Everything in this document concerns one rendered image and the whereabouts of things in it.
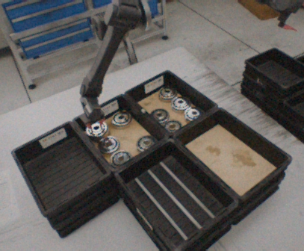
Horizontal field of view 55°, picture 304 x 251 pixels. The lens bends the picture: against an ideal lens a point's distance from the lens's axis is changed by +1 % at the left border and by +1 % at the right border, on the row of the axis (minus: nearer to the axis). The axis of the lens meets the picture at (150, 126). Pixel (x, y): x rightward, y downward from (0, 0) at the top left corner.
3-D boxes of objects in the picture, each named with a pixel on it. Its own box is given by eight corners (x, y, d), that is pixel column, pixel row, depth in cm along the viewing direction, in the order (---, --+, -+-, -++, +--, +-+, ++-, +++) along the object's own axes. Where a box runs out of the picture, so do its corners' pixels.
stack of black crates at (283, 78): (235, 104, 251) (243, 60, 218) (263, 92, 259) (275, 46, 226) (270, 134, 225) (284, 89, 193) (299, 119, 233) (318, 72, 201)
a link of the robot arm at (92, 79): (137, 4, 101) (109, -2, 95) (143, 16, 99) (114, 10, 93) (98, 87, 131) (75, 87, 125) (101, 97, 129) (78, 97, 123)
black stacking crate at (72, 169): (21, 166, 140) (10, 152, 132) (77, 136, 150) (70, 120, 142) (53, 230, 117) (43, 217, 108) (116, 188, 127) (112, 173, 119)
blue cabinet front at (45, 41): (26, 58, 297) (1, 4, 256) (92, 36, 316) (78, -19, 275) (27, 60, 295) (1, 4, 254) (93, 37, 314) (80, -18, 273)
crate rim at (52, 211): (11, 154, 133) (9, 151, 131) (72, 122, 144) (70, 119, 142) (45, 219, 109) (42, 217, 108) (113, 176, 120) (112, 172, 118)
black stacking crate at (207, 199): (118, 188, 127) (113, 173, 119) (171, 154, 137) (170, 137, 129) (176, 266, 104) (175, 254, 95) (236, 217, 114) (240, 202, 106)
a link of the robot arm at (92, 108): (100, 82, 128) (81, 81, 123) (110, 98, 121) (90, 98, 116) (94, 104, 135) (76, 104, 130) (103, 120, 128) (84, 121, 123)
